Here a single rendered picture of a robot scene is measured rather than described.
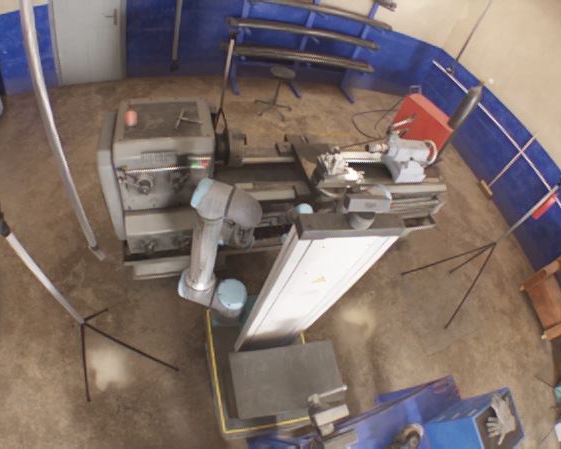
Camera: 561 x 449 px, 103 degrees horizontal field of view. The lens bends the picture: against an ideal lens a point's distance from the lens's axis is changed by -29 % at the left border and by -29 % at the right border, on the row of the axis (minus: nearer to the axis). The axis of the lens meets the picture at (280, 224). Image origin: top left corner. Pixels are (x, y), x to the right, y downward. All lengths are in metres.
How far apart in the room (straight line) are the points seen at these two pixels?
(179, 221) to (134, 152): 0.55
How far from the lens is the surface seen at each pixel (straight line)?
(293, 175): 2.49
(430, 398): 2.00
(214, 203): 1.10
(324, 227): 0.81
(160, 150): 1.65
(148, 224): 1.95
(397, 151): 2.60
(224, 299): 1.51
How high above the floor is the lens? 2.39
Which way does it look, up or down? 51 degrees down
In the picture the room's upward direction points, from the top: 23 degrees clockwise
